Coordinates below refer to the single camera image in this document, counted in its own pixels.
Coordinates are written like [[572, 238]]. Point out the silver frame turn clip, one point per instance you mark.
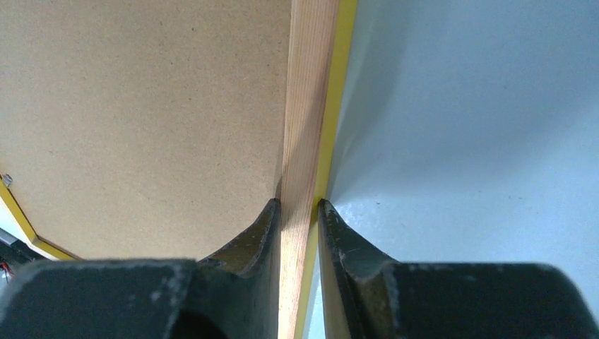
[[6, 180]]

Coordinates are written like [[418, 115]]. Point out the brown cardboard backing board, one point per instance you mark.
[[140, 126]]

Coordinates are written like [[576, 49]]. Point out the yellow wooden picture frame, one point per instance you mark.
[[309, 117]]

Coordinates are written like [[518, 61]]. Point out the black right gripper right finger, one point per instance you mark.
[[368, 294]]

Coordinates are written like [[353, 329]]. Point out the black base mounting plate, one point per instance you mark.
[[14, 254]]

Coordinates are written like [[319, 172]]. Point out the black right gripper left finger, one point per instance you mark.
[[232, 293]]

